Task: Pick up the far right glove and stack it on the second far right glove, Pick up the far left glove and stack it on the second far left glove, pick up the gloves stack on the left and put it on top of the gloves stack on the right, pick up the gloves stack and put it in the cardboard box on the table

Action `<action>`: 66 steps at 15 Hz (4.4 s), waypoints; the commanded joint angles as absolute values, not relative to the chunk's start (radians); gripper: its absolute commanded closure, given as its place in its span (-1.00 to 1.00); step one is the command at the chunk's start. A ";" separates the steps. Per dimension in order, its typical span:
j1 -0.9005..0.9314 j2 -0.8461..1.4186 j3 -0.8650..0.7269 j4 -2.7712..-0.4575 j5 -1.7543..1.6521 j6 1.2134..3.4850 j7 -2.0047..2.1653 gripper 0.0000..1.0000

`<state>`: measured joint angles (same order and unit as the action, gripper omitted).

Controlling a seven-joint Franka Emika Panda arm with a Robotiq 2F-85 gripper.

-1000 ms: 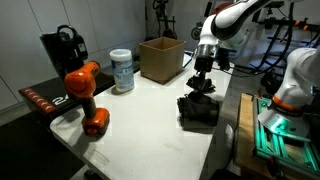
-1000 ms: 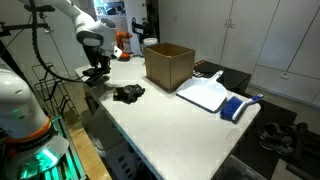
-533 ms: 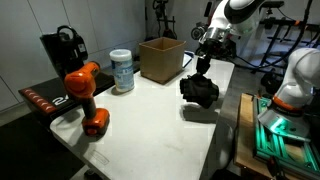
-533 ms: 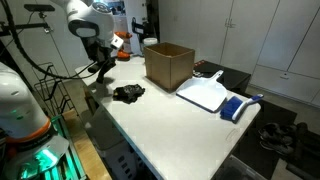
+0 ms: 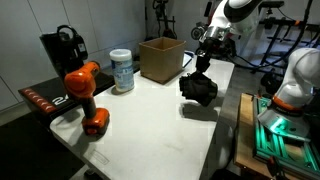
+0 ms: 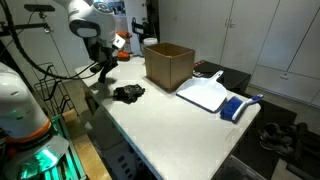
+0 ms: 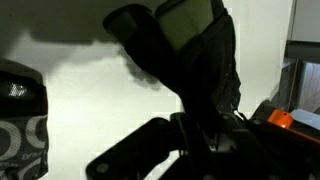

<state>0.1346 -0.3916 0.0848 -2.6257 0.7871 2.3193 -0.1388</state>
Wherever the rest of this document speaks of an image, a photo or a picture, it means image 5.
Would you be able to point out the black exercise bike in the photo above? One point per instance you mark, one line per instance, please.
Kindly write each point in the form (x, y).
(166, 31)

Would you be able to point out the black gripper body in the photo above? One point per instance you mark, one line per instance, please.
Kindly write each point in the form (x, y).
(208, 47)

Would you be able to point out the brown cardboard box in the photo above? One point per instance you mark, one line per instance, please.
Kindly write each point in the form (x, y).
(160, 63)

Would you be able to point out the grey robot mount plate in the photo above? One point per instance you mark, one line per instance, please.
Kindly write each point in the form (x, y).
(293, 128)

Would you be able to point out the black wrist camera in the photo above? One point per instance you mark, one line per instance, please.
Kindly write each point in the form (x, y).
(226, 48)

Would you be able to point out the black treadmill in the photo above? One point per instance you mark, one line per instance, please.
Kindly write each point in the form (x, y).
(50, 93)

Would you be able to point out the green lit aluminium frame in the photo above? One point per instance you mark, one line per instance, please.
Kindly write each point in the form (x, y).
(283, 146)

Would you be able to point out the black floor bag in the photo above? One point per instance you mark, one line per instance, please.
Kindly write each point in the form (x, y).
(270, 81)

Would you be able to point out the black orange clamp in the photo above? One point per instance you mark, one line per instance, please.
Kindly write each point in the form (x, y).
(273, 165)

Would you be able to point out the white wipes canister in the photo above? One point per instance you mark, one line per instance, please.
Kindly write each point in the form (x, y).
(122, 71)

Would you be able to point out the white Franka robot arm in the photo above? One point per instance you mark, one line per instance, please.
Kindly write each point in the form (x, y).
(300, 76)

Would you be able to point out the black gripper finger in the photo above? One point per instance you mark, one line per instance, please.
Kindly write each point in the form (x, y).
(199, 63)
(206, 64)

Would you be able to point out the black fingerless glove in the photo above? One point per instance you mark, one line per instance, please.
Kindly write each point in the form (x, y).
(191, 87)
(209, 95)

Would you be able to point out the wooden board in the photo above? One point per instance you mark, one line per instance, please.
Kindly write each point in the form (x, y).
(245, 133)

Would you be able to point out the white clipboard blue edge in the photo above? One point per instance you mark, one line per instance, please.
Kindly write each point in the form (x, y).
(187, 60)

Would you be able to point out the white chair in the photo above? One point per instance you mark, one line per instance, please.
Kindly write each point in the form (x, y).
(226, 143)

